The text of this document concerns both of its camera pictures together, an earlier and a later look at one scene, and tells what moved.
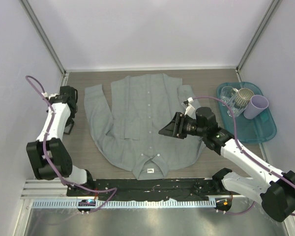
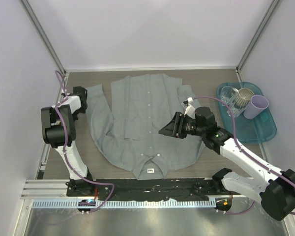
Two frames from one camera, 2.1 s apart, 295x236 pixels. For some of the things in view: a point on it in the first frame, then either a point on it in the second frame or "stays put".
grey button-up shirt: x=126 y=120 stays put
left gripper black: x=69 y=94 -> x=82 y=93
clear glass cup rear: x=226 y=94 stays put
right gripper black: x=175 y=128 stays put
